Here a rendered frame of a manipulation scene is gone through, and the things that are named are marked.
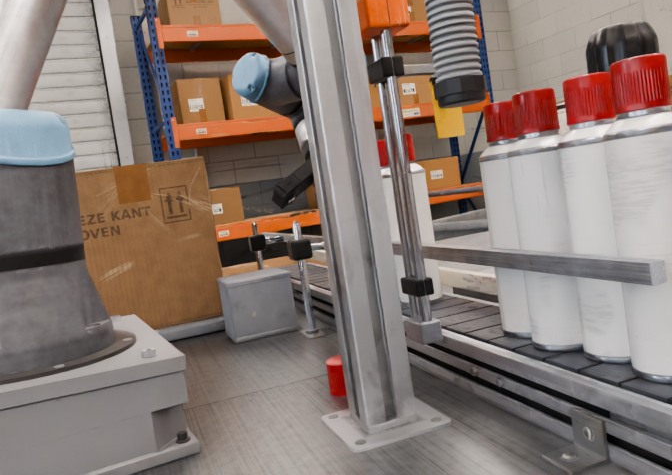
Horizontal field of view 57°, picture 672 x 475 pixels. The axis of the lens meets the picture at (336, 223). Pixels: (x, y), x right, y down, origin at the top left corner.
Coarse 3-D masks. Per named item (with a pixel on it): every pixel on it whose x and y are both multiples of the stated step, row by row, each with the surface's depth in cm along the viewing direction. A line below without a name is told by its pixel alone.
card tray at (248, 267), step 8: (288, 256) 172; (248, 264) 169; (256, 264) 169; (264, 264) 170; (272, 264) 171; (280, 264) 172; (288, 264) 172; (320, 264) 157; (224, 272) 166; (232, 272) 167; (240, 272) 168
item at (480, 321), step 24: (408, 312) 71; (432, 312) 69; (456, 312) 67; (480, 312) 66; (480, 336) 56; (504, 336) 55; (552, 360) 47; (576, 360) 46; (624, 384) 40; (648, 384) 39
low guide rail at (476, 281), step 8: (312, 256) 129; (320, 256) 124; (440, 272) 77; (448, 272) 75; (456, 272) 73; (464, 272) 71; (472, 272) 71; (480, 272) 70; (440, 280) 77; (448, 280) 75; (456, 280) 73; (464, 280) 71; (472, 280) 70; (480, 280) 68; (488, 280) 67; (464, 288) 72; (472, 288) 70; (480, 288) 68; (488, 288) 67; (496, 288) 65
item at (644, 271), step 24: (288, 240) 115; (312, 240) 100; (480, 264) 53; (504, 264) 50; (528, 264) 47; (552, 264) 44; (576, 264) 42; (600, 264) 40; (624, 264) 38; (648, 264) 36
